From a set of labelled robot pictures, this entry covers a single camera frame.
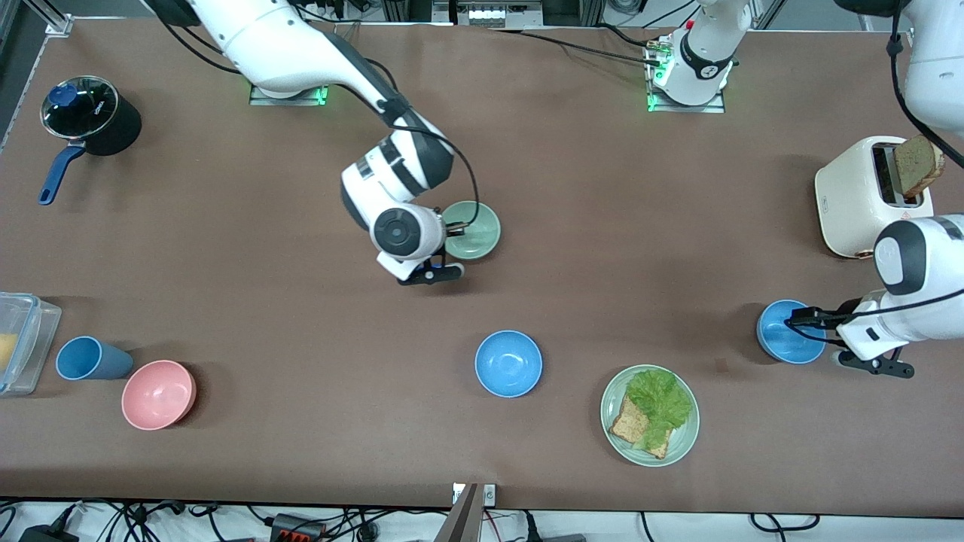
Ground aluminium frame rail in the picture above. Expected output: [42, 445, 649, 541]
[23, 0, 74, 37]

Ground pale green plate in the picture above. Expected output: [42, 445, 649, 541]
[600, 364, 700, 467]

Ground clear plastic container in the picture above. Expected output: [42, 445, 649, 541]
[0, 292, 63, 397]

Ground short black table cable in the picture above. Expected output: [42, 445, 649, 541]
[597, 23, 653, 48]

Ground blue cup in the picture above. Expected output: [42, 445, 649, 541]
[56, 336, 135, 381]

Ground green lettuce leaf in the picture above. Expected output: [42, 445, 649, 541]
[627, 368, 694, 452]

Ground blue bowl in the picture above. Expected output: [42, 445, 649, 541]
[757, 300, 829, 364]
[474, 330, 543, 398]

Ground black power adapter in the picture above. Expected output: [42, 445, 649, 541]
[19, 525, 81, 542]

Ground long black table cable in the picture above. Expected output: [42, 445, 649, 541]
[490, 28, 664, 67]

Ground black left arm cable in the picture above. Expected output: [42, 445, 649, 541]
[783, 0, 964, 347]

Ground white toaster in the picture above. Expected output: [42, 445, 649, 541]
[815, 135, 935, 259]

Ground green bowl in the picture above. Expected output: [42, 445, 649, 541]
[443, 201, 502, 261]

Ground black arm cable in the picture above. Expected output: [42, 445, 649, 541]
[147, 0, 481, 230]
[783, 0, 964, 347]

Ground white power strip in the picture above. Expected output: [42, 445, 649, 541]
[454, 0, 545, 29]

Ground black power strip red switches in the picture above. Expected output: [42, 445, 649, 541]
[270, 513, 326, 542]

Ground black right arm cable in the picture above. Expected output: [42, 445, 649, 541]
[147, 0, 481, 230]

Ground glass lid blue knob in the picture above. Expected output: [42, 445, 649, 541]
[40, 75, 120, 142]

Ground grey metal pole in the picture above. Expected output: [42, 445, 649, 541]
[435, 484, 483, 542]

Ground black looped floor cable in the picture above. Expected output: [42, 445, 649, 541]
[749, 513, 822, 533]

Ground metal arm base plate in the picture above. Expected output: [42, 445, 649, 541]
[249, 84, 330, 107]
[645, 38, 728, 114]

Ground black saucepan blue handle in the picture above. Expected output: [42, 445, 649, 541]
[38, 75, 143, 206]

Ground brown bread slice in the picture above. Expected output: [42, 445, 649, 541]
[609, 397, 670, 460]
[893, 135, 947, 201]

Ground pink bowl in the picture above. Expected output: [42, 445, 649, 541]
[121, 360, 198, 431]

